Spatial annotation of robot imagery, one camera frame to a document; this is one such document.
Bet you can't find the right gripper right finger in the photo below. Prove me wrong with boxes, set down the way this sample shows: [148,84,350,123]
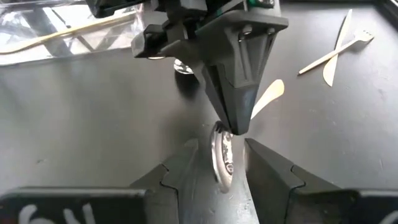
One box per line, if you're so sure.
[244,138,398,224]

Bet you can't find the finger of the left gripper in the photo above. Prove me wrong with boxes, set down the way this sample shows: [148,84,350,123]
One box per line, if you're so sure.
[223,18,289,136]
[201,63,233,129]

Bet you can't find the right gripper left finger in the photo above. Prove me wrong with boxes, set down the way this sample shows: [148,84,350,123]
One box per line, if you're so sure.
[0,138,199,224]

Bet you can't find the gold knife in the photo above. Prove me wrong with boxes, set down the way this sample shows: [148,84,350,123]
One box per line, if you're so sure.
[0,14,138,55]
[322,8,354,88]

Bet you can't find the gold fork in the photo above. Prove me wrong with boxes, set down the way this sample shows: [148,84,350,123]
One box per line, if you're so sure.
[297,29,376,75]

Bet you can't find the clear plastic container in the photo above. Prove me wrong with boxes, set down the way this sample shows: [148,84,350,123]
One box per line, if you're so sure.
[0,0,144,67]

